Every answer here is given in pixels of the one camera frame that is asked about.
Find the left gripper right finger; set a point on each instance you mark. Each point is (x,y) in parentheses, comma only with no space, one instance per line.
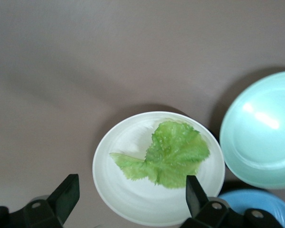
(196,199)

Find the blue round plate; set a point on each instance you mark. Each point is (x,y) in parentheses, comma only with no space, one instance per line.
(251,199)

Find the brown table cover mat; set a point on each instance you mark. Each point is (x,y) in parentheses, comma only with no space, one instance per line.
(85,59)

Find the mint green round plate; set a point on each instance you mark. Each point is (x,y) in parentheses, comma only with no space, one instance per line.
(259,147)

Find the green lettuce leaf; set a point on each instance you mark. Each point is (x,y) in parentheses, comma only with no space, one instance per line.
(173,154)

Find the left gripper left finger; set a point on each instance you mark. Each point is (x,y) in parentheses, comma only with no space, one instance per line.
(61,204)

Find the pale pink round plate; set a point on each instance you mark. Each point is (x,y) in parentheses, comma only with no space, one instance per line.
(114,197)

